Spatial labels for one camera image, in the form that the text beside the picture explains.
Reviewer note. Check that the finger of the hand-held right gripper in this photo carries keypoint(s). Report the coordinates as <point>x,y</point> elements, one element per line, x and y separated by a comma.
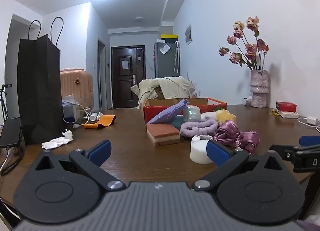
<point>282,152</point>
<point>310,140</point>

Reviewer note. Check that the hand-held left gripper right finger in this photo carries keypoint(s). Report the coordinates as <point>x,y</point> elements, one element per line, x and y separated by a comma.
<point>217,154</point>

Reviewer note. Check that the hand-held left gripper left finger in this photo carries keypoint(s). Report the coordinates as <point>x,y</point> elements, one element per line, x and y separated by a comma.
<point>101,149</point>

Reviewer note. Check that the pink satin scrunchie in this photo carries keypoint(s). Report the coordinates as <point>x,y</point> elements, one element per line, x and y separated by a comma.
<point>232,133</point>

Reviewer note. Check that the purple plush headband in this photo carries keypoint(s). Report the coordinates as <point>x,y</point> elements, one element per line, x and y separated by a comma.
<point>197,127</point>

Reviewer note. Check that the yellow white plush toy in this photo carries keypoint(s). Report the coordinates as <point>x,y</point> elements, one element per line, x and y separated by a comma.
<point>223,115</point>

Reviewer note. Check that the red cardboard box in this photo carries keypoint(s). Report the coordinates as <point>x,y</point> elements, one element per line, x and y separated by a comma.
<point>160,112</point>

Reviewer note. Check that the white cylinder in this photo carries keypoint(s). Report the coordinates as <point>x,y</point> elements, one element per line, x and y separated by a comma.
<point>198,149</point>

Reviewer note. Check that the white flat box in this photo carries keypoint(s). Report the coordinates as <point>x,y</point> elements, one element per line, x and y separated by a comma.
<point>288,114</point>

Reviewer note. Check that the small yellow flowers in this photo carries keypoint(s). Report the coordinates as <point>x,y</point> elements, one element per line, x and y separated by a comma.
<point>274,112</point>

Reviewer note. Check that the red small box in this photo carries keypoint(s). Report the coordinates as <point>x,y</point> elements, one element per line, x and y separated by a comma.
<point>286,106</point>

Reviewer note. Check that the crumpled white tissue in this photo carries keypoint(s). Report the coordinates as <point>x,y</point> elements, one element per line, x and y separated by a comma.
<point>58,140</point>

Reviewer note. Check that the blue white pack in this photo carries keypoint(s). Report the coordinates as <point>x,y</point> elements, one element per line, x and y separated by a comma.
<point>70,112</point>

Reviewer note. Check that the clear glass vessel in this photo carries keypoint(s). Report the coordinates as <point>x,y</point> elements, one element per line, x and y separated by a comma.
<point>87,100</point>

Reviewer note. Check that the brown layered sponge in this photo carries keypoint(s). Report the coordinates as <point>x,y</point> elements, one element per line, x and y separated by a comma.
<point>162,133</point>

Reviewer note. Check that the small white gadget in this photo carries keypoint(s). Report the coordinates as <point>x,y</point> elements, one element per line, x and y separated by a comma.
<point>247,100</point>

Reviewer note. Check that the person's pink clothing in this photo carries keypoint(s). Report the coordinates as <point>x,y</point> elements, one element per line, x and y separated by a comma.
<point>313,223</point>

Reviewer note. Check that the pink textured vase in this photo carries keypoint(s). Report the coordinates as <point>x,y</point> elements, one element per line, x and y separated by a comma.
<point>259,88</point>

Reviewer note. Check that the pink suitcase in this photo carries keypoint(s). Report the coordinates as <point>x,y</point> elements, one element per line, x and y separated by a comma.
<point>76,83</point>

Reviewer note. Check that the grey interior door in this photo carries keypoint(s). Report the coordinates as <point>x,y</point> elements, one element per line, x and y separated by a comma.
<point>102,75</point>

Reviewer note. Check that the dark brown entrance door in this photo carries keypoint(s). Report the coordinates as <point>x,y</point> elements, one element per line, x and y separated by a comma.
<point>127,75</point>

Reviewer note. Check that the black paper bag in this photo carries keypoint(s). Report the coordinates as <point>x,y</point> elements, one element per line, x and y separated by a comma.
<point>40,90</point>

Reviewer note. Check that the beige jacket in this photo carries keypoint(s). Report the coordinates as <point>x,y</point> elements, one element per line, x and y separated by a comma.
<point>165,85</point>

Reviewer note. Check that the black smartphone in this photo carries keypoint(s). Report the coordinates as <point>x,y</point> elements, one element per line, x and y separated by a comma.
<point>11,132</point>

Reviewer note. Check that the grey refrigerator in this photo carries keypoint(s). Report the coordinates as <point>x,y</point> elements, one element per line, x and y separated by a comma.
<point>166,63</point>

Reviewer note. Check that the white folded umbrella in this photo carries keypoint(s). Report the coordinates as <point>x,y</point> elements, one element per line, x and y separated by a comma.
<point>177,55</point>

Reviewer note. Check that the black tripod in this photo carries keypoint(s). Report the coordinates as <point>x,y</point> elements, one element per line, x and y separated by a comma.
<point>3,98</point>

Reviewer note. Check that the bunch of dried pink roses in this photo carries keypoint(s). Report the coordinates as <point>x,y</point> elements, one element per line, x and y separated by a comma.
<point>246,45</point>

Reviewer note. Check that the yellow black box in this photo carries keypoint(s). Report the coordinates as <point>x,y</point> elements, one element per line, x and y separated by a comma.
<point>169,36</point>

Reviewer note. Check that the small ceiling lamp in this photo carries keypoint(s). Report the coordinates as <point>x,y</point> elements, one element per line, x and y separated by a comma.
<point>139,18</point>

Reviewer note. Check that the wall fuse panel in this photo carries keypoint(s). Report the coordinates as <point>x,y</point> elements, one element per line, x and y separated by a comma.
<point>188,34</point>

